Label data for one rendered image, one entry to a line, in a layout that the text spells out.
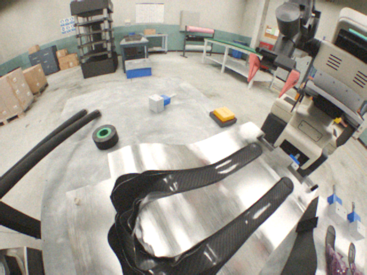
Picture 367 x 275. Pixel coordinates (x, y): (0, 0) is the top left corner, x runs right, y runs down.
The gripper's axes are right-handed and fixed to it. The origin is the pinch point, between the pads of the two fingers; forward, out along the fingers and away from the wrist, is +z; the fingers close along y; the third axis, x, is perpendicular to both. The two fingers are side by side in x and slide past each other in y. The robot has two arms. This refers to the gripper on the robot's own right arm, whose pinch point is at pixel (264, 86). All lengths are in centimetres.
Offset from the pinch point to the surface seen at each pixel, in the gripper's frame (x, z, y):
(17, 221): -66, 72, -23
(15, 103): -156, 152, -320
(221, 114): 6.8, 14.5, -10.5
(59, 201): -42, 43, -12
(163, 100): -5.2, 19.6, -28.5
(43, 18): -206, -49, -724
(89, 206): -35.3, 33.3, -3.3
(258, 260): -22.1, 22.5, 20.5
